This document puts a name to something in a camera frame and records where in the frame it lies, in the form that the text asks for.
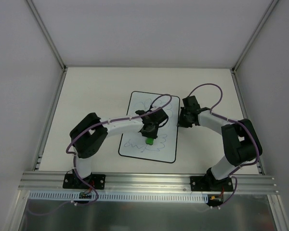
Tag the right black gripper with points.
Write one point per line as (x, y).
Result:
(183, 119)

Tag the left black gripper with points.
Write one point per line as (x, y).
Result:
(149, 132)

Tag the green whiteboard eraser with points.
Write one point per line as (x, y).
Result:
(149, 141)

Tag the small whiteboard black frame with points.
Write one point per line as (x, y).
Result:
(157, 141)

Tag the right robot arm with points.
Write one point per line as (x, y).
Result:
(241, 145)

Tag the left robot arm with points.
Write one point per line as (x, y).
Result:
(89, 134)

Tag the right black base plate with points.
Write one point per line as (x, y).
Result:
(208, 184)

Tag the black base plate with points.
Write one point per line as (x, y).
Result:
(208, 184)
(71, 181)

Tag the aluminium mounting rail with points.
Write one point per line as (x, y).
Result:
(145, 183)

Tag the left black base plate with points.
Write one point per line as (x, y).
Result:
(71, 181)

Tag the right aluminium frame post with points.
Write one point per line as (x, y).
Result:
(249, 48)

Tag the aluminium frame post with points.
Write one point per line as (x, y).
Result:
(249, 48)
(51, 112)

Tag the left aluminium frame post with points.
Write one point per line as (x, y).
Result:
(51, 112)

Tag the white slotted cable duct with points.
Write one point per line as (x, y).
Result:
(120, 196)

